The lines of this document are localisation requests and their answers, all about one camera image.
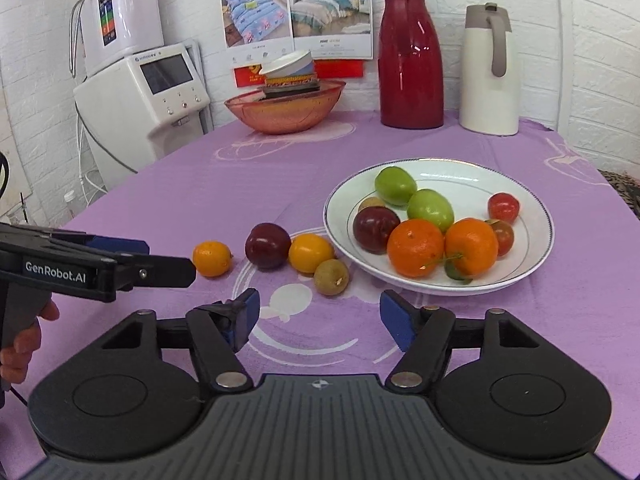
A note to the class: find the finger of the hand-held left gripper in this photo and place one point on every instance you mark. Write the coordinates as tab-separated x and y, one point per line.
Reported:
160	272
125	246

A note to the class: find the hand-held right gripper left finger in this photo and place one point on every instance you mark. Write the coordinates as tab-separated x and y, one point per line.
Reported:
245	316

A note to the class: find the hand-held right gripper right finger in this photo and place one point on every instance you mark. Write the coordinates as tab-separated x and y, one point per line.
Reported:
395	321

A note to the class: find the dark red plum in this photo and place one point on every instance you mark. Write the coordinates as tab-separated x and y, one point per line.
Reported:
267	245
376	229

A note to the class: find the small brown round fruit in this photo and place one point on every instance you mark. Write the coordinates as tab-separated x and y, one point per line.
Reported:
331	276

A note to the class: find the small yellow orange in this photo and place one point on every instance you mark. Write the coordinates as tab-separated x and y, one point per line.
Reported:
311	253

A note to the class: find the large orange with leaf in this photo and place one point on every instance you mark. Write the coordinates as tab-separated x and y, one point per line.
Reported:
471	242

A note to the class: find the green jujube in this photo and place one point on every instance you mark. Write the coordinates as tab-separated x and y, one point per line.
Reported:
430	210
395	185

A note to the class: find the small yellow-green round fruit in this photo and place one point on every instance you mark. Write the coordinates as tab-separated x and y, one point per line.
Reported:
371	204

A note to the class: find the reddish green round fruit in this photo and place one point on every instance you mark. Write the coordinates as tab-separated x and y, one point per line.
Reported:
504	237

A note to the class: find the red tomato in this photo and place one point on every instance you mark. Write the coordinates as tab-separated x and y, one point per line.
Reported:
503	207

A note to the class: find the white plate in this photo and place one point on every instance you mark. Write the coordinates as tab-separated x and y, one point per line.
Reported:
530	240

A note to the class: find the person's left hand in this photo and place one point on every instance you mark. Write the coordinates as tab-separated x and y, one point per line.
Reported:
20	350

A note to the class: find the purple tablecloth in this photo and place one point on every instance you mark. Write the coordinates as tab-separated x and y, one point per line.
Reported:
200	195

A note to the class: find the white water dispenser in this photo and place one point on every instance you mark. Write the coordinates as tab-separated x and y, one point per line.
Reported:
130	120

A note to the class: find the orange glass bowl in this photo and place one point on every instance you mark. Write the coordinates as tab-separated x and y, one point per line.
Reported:
285	115

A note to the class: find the white water purifier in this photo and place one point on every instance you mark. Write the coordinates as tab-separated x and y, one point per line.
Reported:
125	20

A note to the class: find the stack of paper bowls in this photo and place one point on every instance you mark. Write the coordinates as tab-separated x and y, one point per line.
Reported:
287	64

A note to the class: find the white thermos jug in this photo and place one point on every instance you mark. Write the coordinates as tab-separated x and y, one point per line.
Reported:
487	75

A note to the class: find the dark patterned cloth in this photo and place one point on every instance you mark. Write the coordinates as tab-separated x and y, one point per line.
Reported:
622	185

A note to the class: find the red thermos jug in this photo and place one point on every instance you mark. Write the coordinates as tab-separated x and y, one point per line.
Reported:
410	55

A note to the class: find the wall poster calendar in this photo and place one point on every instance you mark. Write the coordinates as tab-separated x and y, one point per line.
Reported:
295	5

